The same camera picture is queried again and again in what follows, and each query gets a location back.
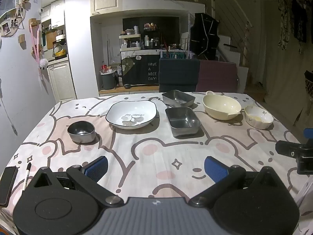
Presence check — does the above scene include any pink ribbon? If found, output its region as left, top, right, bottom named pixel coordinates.
left=29, top=24, right=43, bottom=79

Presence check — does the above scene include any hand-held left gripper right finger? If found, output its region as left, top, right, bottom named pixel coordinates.
left=188, top=156, right=290, bottom=208

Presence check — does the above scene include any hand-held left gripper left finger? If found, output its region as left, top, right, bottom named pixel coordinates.
left=24, top=156, right=124, bottom=208

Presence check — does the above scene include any black vest with white trim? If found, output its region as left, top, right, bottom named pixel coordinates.
left=189, top=12, right=220, bottom=60

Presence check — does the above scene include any wooden platform with drawers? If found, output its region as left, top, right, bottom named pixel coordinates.
left=98, top=85, right=160, bottom=96

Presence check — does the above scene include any white storage rack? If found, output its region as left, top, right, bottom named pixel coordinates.
left=119, top=33, right=143, bottom=52

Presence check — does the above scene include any steel rectangular container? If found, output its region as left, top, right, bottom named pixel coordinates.
left=165, top=107, right=202, bottom=138
left=162, top=90, right=196, bottom=108

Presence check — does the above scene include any dark hanging garment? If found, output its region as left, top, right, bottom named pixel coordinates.
left=291, top=0, right=309, bottom=43

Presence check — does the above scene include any wall photo collage board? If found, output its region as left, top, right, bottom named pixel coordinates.
left=0, top=0, right=32, bottom=38

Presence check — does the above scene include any black smartphone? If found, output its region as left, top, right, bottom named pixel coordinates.
left=0, top=166, right=19, bottom=206

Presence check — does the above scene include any small round steel bowl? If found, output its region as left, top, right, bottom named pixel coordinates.
left=67, top=121, right=96, bottom=144

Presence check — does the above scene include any floral hanging garment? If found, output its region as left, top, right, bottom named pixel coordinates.
left=277, top=0, right=293, bottom=52

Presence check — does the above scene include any teal printed sign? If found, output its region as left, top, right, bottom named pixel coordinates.
left=163, top=52, right=188, bottom=60

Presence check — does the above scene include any bear printed tablecloth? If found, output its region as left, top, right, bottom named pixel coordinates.
left=0, top=92, right=313, bottom=235

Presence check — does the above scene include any black marker pen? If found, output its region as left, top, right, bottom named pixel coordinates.
left=23, top=162, right=32, bottom=191

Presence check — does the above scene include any white wall cabinet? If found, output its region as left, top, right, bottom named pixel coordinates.
left=40, top=0, right=65, bottom=28

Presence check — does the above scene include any small white floral bowl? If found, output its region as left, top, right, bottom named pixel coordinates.
left=245, top=105, right=274, bottom=130

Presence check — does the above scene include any wall charging cable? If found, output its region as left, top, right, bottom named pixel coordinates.
left=0, top=95, right=18, bottom=136

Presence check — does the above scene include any white kitchen base cabinet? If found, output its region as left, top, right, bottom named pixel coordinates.
left=48, top=61, right=77, bottom=103

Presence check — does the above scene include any grey trash bin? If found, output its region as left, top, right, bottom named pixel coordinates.
left=100, top=70, right=116, bottom=90

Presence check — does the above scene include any black printed curtain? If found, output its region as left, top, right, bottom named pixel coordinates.
left=121, top=54, right=160, bottom=86

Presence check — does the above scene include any cream bowl with handles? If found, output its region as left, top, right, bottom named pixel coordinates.
left=202, top=91, right=242, bottom=121

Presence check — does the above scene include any maroon chair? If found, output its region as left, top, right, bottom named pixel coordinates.
left=196, top=59, right=239, bottom=93

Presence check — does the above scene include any wooden cutting board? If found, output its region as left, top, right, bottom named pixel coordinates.
left=46, top=31, right=57, bottom=51

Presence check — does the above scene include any black net basket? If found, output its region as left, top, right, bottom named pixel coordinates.
left=304, top=70, right=313, bottom=103

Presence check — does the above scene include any white plate with black rim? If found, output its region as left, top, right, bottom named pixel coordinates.
left=105, top=100, right=158, bottom=130

